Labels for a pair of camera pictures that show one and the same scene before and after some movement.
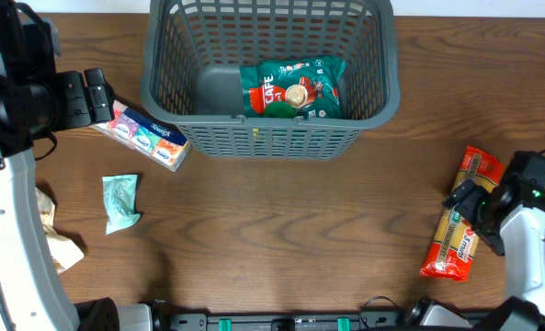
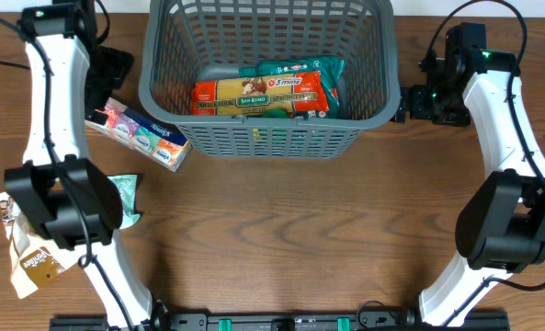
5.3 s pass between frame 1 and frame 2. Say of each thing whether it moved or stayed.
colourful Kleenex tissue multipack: stayed
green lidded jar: stayed
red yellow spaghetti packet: moved
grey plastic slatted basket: stayed
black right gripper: moved
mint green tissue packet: stayed
